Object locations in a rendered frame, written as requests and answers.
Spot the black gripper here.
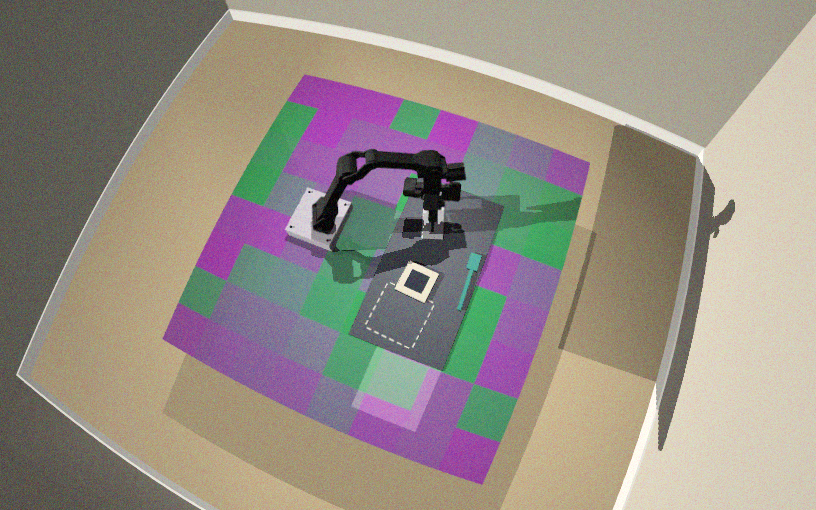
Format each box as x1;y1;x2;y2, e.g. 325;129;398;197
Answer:
403;177;461;202

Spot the peach tile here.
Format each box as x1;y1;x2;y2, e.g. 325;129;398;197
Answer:
395;260;439;303

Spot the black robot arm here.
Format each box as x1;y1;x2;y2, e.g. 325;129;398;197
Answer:
311;149;466;234

